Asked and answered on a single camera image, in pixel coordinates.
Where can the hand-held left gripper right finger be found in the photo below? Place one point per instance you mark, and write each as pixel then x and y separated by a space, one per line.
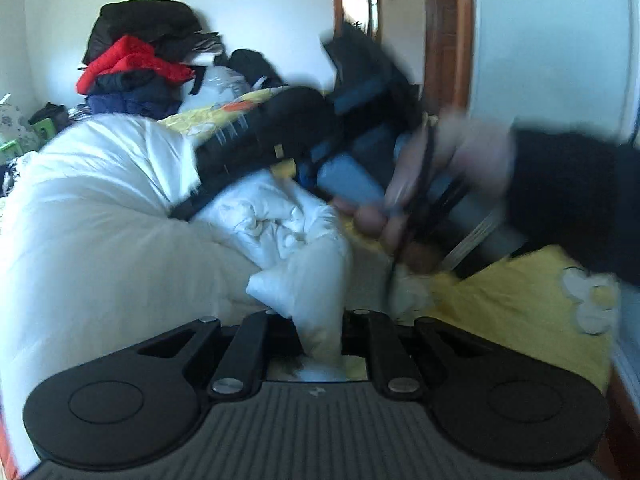
pixel 377 335

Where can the floral pillow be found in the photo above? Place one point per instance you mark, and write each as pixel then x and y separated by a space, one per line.
pixel 15 120

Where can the green plastic chair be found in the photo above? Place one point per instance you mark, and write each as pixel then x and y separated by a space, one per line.
pixel 45 125

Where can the dark cloth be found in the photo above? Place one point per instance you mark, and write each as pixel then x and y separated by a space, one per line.
pixel 50 110

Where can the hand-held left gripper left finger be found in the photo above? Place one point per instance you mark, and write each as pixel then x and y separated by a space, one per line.
pixel 252 332

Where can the black bag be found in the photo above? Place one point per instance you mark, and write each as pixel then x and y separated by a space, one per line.
pixel 255 67

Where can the white plastic bag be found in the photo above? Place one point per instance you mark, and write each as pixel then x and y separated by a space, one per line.
pixel 220 85

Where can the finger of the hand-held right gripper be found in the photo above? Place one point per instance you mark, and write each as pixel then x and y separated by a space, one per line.
pixel 200 200

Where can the navy puffer jacket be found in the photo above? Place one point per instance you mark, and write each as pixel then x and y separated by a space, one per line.
pixel 135 95

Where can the white quilted duvet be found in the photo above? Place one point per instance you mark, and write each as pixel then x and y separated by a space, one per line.
pixel 115 220

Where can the black jacket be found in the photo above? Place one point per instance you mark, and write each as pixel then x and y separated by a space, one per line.
pixel 145 22

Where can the person's right hand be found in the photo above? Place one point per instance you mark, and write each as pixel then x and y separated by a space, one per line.
pixel 470 155

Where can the red jacket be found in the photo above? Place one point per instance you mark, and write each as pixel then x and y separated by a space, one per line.
pixel 125 62

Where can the yellow printed bed sheet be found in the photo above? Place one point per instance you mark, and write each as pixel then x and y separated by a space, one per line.
pixel 520 305

